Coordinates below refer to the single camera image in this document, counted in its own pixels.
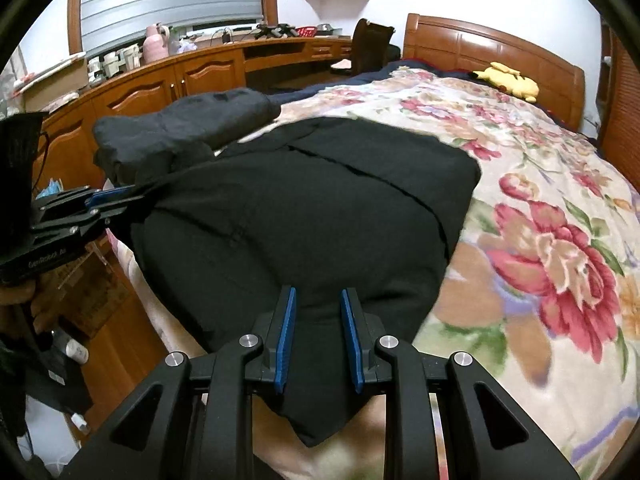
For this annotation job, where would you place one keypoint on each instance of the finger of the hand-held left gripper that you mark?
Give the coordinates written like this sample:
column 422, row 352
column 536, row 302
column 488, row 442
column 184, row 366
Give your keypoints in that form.
column 107, row 196
column 75, row 227

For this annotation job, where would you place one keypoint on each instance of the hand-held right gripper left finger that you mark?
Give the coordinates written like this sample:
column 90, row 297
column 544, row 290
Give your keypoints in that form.
column 282, row 340

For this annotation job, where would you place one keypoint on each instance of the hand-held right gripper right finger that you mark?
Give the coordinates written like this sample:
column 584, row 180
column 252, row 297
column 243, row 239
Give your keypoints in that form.
column 352, row 340

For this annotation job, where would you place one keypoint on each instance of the black buttoned coat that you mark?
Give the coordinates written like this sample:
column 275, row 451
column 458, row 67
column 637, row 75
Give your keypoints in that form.
column 300, row 210

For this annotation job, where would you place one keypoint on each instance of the person's left hand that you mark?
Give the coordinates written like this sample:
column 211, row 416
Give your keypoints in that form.
column 17, row 299

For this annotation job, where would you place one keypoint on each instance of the brown cardboard box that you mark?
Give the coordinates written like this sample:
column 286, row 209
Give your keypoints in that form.
column 90, row 290

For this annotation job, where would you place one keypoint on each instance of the cardboard box with white lid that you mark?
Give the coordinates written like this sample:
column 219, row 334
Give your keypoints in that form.
column 55, row 80

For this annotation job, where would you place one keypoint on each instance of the wooden desk with cabinets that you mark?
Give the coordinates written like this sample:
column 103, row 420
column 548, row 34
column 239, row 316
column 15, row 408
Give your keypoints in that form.
column 145, row 95

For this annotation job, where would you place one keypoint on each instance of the white plastic bottle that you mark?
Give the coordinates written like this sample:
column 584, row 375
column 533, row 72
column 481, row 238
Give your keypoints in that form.
column 76, row 350

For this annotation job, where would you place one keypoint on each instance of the pink bottle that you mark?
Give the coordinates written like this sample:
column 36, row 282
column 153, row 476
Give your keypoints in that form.
column 156, row 45

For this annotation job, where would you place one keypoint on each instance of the grey window blinds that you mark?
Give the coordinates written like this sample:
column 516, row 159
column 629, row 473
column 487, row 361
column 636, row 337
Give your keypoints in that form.
column 170, row 0

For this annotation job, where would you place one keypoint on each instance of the floral blanket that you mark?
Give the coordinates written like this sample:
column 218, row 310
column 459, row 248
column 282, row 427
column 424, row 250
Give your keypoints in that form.
column 550, row 260

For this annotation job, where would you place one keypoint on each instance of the black device on desk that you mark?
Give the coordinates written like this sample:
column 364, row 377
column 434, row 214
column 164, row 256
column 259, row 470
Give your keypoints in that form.
column 274, row 31

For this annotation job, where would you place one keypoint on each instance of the red basket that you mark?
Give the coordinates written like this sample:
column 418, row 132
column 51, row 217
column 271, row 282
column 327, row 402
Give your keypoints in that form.
column 306, row 32

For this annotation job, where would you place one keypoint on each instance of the dark chair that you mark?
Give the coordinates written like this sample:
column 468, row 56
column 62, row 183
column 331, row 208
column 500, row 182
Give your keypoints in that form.
column 372, row 45

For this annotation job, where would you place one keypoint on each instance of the yellow plush toy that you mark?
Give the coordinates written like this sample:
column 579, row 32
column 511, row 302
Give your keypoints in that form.
column 510, row 80

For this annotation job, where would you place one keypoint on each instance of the wooden bed headboard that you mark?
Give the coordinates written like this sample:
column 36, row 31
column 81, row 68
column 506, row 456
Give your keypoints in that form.
column 475, row 45

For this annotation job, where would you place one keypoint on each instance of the wooden louvered wardrobe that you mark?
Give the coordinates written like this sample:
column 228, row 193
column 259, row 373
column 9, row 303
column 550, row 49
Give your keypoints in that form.
column 622, row 110

